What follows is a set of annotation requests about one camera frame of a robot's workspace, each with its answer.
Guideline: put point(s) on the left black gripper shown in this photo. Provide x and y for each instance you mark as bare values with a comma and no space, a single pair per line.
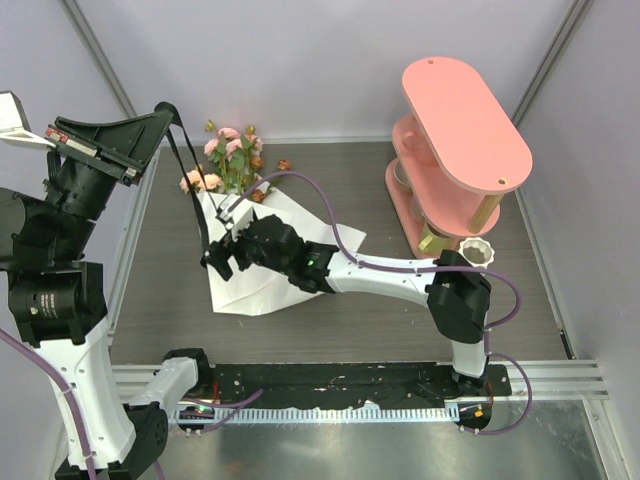
124,146

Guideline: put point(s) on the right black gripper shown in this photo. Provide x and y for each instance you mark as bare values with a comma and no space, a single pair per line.
221,252

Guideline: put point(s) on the white wrapping paper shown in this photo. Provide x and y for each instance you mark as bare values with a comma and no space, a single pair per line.
259,291

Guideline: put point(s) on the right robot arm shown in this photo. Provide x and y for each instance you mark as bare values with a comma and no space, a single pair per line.
456,294

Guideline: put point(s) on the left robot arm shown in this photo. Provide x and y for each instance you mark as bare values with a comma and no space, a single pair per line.
56,296

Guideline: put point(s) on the pink rose bouquet flowers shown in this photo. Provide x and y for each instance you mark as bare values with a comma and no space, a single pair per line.
236,159

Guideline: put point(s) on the white ribbed vase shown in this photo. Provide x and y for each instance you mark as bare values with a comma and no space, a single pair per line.
477,251

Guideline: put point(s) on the yellow-green mug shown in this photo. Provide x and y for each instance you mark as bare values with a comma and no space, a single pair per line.
432,242

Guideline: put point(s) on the pink cup on shelf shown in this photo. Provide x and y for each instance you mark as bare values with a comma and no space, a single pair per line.
413,142

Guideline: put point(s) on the pink three-tier shelf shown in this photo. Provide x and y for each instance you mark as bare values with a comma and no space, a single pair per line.
473,154

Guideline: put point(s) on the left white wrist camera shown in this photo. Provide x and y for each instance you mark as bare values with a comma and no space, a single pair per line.
15,128

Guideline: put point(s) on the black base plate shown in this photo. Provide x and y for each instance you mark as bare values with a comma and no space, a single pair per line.
338,386

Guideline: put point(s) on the white slotted cable duct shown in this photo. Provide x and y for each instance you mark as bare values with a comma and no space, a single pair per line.
198,416

